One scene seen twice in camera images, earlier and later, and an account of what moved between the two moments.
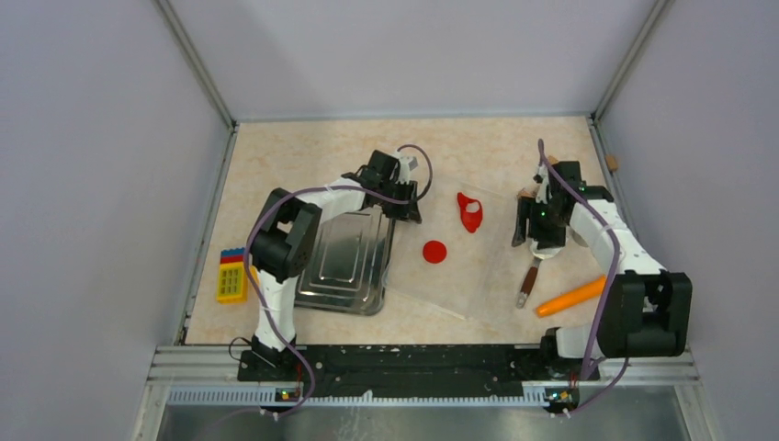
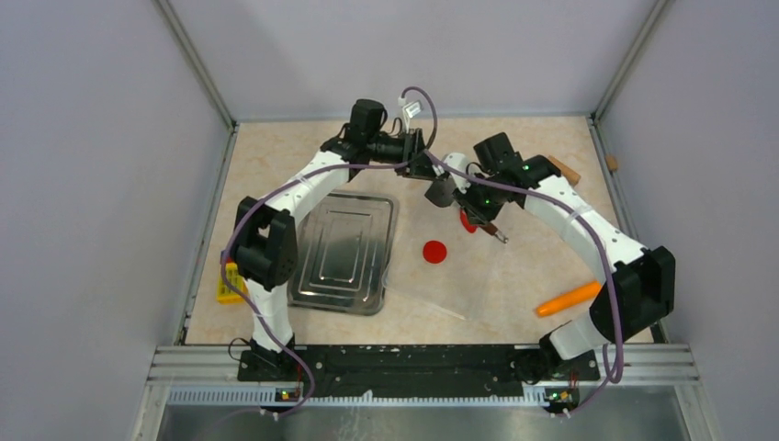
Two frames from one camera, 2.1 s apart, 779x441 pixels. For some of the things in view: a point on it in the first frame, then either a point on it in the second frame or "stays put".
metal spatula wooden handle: (539, 254) to (490, 228)
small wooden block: (612, 163) stays put
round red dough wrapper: (434, 252) stays put
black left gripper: (405, 210) to (420, 164)
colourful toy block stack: (232, 282) stays put
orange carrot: (593, 288) stays put
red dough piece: (471, 220) stays put
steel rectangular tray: (351, 265) stays put
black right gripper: (527, 209) to (476, 213)
